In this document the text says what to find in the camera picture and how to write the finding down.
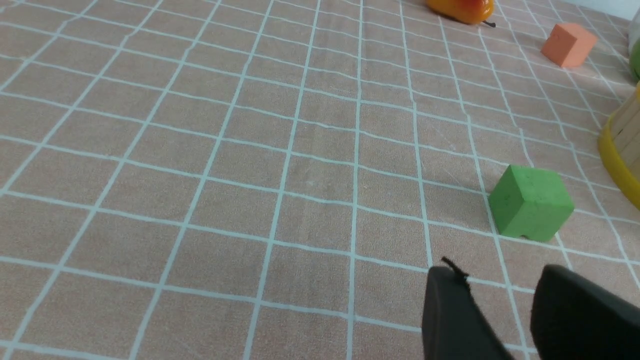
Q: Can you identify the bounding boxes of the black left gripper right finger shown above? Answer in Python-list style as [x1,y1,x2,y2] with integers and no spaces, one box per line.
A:
[530,264,640,360]

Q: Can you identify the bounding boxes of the green foam block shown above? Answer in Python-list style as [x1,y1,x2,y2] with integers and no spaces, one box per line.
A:
[487,164,575,242]

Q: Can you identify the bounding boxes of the orange foam cube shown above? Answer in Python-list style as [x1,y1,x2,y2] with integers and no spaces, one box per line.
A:
[541,22,598,68]

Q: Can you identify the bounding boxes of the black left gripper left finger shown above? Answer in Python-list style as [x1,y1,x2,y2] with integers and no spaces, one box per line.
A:
[422,257,514,360]

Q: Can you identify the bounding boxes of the green and white object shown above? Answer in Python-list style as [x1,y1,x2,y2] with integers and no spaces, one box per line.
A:
[628,8,640,82]

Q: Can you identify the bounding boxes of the pink grid tablecloth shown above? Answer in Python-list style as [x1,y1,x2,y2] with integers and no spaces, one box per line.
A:
[0,0,639,360]

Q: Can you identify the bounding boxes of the wooden steamer with yellow rim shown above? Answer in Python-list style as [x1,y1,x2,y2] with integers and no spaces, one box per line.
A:
[598,83,640,208]

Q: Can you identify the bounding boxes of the orange toy fruit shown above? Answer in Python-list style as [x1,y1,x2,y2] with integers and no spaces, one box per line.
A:
[425,0,496,28]

